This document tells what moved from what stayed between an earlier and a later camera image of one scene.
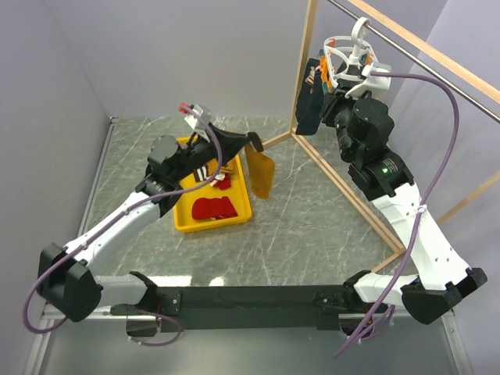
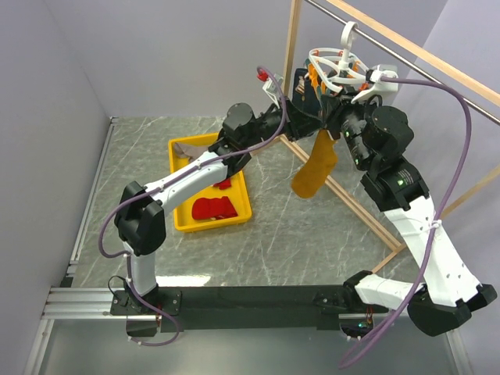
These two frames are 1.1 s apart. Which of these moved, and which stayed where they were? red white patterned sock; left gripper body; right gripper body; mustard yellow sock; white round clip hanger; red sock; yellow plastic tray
Moved: left gripper body; mustard yellow sock; white round clip hanger
Stayed: yellow plastic tray; red sock; right gripper body; red white patterned sock
